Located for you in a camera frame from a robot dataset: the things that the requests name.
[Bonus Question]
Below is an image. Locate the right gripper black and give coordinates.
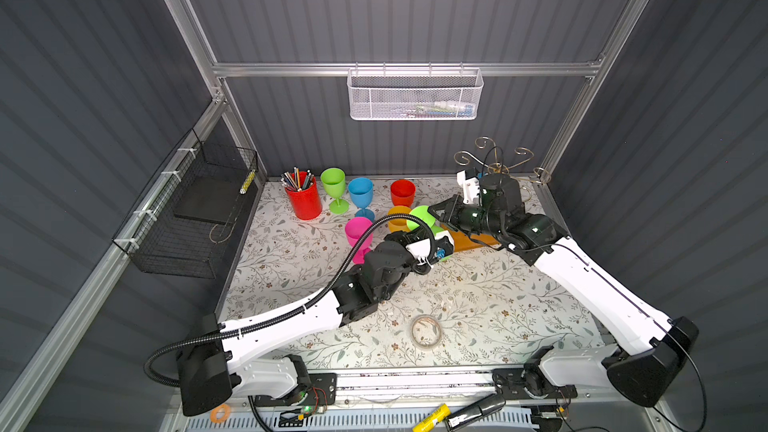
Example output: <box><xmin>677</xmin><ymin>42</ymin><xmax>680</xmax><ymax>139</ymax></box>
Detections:
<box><xmin>425</xmin><ymin>194</ymin><xmax>500</xmax><ymax>240</ymax></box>

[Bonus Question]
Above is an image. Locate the yellow wine glass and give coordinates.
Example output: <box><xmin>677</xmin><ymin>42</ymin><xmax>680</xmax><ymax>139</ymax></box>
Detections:
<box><xmin>387</xmin><ymin>205</ymin><xmax>411</xmax><ymax>233</ymax></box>

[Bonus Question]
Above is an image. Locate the green wine glass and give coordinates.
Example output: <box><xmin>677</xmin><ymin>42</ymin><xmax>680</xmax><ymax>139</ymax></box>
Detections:
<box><xmin>406</xmin><ymin>206</ymin><xmax>455</xmax><ymax>263</ymax></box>
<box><xmin>321</xmin><ymin>167</ymin><xmax>349</xmax><ymax>215</ymax></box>

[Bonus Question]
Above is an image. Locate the red wine glass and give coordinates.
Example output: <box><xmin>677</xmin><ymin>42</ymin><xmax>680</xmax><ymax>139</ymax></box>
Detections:
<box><xmin>390</xmin><ymin>179</ymin><xmax>416</xmax><ymax>208</ymax></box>

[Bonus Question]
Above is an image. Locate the pink wine glass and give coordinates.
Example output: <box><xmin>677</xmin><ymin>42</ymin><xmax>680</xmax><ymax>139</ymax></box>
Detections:
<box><xmin>345</xmin><ymin>217</ymin><xmax>373</xmax><ymax>264</ymax></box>

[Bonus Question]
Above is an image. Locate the gold rack with orange base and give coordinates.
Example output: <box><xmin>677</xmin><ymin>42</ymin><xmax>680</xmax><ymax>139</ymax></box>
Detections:
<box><xmin>454</xmin><ymin>136</ymin><xmax>549</xmax><ymax>242</ymax></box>

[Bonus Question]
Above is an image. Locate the blue wine glass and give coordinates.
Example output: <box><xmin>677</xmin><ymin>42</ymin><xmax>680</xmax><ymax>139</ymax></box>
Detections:
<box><xmin>348</xmin><ymin>177</ymin><xmax>375</xmax><ymax>221</ymax></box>

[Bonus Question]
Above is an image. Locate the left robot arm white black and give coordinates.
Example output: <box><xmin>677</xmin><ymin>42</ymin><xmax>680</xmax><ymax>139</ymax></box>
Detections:
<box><xmin>143</xmin><ymin>214</ymin><xmax>454</xmax><ymax>417</ymax></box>

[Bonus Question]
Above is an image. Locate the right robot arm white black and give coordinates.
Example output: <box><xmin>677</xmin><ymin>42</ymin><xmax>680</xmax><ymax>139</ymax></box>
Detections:
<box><xmin>428</xmin><ymin>173</ymin><xmax>699</xmax><ymax>408</ymax></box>

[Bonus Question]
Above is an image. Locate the clear tape roll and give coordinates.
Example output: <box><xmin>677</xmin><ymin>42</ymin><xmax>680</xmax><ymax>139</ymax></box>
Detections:
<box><xmin>410</xmin><ymin>315</ymin><xmax>443</xmax><ymax>350</ymax></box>

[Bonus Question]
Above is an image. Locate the floral table mat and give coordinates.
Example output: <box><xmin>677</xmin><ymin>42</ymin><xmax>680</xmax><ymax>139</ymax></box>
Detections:
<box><xmin>219</xmin><ymin>182</ymin><xmax>606</xmax><ymax>369</ymax></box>

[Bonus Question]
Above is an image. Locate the red pencil cup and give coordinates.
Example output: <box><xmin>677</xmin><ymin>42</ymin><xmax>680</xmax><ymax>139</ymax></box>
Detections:
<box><xmin>281</xmin><ymin>167</ymin><xmax>322</xmax><ymax>221</ymax></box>

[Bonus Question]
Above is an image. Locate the yellow marker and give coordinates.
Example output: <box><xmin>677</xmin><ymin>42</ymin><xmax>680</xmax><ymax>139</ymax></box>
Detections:
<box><xmin>412</xmin><ymin>404</ymin><xmax>451</xmax><ymax>432</ymax></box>

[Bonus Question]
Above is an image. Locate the black handheld device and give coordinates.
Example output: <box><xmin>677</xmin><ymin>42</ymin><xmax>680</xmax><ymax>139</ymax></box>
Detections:
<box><xmin>443</xmin><ymin>393</ymin><xmax>506</xmax><ymax>431</ymax></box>

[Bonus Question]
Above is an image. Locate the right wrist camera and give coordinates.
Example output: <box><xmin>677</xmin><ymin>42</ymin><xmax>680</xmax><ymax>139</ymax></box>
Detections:
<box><xmin>456</xmin><ymin>169</ymin><xmax>481</xmax><ymax>205</ymax></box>

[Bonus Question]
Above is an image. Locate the white wire mesh basket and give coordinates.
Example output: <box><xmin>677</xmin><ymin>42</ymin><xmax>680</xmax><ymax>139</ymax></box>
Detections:
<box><xmin>346</xmin><ymin>66</ymin><xmax>484</xmax><ymax>121</ymax></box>

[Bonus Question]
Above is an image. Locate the black wire basket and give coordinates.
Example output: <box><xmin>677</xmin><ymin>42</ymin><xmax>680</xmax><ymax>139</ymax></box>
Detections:
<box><xmin>113</xmin><ymin>134</ymin><xmax>259</xmax><ymax>279</ymax></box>

